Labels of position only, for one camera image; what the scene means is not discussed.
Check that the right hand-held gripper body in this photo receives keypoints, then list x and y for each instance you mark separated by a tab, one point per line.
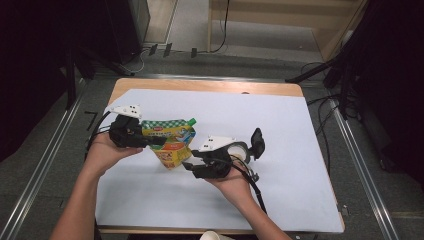
216	163

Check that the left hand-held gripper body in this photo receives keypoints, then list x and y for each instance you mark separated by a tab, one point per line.
126	133

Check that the printed pouch with green cap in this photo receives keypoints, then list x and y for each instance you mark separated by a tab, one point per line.
173	150

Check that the person's right hand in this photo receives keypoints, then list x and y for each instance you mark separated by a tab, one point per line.
236	186

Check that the person's left hand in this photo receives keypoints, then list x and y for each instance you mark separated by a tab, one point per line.
103	155

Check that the black L-shaped hex key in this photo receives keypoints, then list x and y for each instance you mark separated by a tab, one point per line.
91	113

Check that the white table sheet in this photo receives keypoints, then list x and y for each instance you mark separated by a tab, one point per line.
283	166

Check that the white round object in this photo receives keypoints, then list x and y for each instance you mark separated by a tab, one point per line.
215	236

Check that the black stand leg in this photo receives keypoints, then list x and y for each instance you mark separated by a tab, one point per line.
70	86

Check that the small black block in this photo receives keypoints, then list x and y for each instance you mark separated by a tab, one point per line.
194	52
152	49
167	49

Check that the black cabinet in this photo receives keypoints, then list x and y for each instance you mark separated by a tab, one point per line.
126	30

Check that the black tripod stand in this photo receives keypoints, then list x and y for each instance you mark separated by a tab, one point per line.
310	71

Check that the aluminium floor rail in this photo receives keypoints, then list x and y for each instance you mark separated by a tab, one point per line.
361	166
233	78
46	153

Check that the light wooden frame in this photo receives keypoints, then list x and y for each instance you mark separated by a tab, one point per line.
266	10

